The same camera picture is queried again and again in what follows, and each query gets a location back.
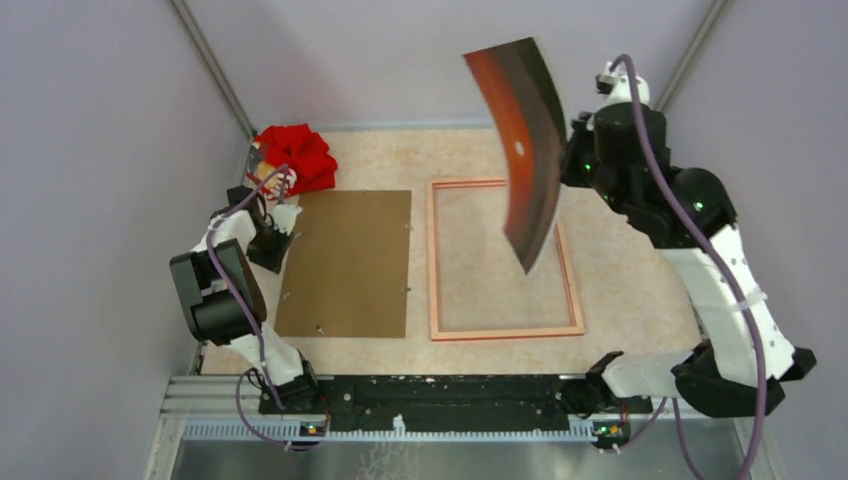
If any red wooden picture frame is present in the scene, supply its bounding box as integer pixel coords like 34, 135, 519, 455
426, 177, 585, 342

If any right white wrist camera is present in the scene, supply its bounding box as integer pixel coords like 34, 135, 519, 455
596, 62, 651, 108

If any brown fibreboard backing board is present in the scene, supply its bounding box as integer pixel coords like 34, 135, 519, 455
275, 190, 412, 338

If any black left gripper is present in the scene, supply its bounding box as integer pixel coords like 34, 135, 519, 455
245, 220, 294, 274

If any white slotted cable duct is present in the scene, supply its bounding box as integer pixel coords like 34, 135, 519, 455
182, 415, 598, 443

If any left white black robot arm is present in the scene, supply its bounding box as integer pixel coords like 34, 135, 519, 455
169, 186, 321, 414

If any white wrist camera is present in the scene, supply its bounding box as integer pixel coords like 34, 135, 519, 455
271, 203, 303, 234
596, 62, 651, 108

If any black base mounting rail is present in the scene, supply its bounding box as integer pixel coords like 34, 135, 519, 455
258, 374, 653, 433

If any sunset landscape photo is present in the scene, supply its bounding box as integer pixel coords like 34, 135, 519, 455
463, 37, 567, 273

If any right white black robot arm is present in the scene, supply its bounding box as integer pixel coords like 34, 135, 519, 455
560, 103, 816, 418

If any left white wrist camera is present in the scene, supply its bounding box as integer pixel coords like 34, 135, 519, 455
271, 203, 303, 234

